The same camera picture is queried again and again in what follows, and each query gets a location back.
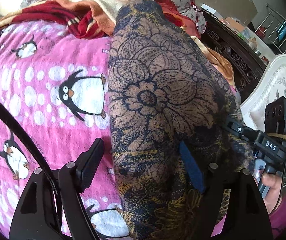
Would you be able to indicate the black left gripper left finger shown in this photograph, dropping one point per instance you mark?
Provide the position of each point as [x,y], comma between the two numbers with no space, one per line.
[39,216]

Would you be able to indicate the dark floral patterned garment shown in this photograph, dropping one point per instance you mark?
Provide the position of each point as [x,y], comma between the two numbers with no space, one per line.
[163,92]

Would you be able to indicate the red yellow checkered blanket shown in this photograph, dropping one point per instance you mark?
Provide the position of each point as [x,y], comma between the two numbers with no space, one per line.
[96,18]

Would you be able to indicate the maroon sleeve forearm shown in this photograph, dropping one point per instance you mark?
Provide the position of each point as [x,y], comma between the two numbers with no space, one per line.
[280,217]

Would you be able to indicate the white ornate chair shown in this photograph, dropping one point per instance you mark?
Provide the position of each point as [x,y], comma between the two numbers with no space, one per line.
[271,87]

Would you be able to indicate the pink penguin blanket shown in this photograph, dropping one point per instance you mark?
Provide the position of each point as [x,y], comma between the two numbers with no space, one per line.
[56,86]

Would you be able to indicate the dark carved wooden headboard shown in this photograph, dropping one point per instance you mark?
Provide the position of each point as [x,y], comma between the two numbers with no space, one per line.
[247,66]

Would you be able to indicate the person's right hand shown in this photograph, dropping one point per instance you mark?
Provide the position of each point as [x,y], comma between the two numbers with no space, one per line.
[273,198]

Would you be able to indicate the metal railing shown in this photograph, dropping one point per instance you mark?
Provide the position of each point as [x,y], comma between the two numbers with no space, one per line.
[272,30]

